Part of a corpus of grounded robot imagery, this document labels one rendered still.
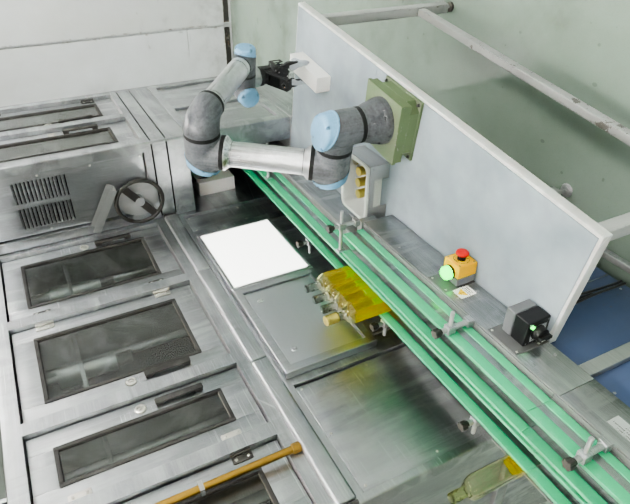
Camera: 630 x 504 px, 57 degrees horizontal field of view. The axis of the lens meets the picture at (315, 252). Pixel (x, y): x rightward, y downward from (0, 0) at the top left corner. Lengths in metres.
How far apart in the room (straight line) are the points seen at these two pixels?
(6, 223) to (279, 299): 1.17
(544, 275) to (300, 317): 0.86
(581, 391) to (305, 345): 0.86
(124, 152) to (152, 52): 2.89
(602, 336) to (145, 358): 1.40
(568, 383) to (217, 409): 0.99
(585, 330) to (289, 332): 0.92
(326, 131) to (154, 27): 3.70
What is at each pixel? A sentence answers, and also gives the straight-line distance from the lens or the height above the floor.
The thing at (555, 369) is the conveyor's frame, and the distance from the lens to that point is 1.61.
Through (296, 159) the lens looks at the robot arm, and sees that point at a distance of 1.88.
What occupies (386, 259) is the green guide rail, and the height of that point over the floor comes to 0.91.
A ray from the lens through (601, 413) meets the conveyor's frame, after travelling 1.55.
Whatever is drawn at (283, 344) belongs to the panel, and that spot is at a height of 1.27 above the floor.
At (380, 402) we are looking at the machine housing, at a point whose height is 1.10.
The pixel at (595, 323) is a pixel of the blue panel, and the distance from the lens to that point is 1.83.
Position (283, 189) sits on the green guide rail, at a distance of 2.49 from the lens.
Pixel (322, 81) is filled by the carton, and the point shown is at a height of 0.79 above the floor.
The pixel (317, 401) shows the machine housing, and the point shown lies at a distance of 1.83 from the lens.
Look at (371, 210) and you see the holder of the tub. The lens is 2.12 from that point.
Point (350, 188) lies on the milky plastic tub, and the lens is 2.23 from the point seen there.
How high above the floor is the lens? 1.85
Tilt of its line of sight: 23 degrees down
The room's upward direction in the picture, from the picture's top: 106 degrees counter-clockwise
